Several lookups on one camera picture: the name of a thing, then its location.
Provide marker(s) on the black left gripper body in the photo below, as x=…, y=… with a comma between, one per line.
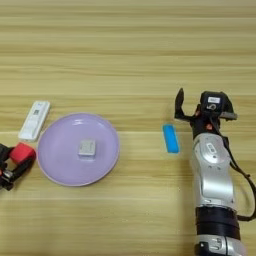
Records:
x=6, y=180

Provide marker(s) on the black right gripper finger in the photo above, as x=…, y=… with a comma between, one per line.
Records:
x=180, y=105
x=230, y=106

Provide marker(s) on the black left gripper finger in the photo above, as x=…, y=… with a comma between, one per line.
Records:
x=5, y=151
x=24, y=170

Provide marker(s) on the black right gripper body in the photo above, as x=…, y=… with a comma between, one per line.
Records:
x=206, y=123

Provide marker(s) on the red cube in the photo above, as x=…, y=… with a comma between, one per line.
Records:
x=22, y=152

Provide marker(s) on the small silver square block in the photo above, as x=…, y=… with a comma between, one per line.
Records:
x=87, y=147

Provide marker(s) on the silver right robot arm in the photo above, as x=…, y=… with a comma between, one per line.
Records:
x=213, y=173

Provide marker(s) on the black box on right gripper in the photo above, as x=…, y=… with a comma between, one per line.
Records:
x=213, y=100

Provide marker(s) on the blue rectangular block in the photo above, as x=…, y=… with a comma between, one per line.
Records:
x=170, y=138

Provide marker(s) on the purple round plate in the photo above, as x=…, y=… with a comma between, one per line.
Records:
x=60, y=160

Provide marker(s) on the white rectangular stick device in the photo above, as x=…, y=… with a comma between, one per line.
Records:
x=35, y=120

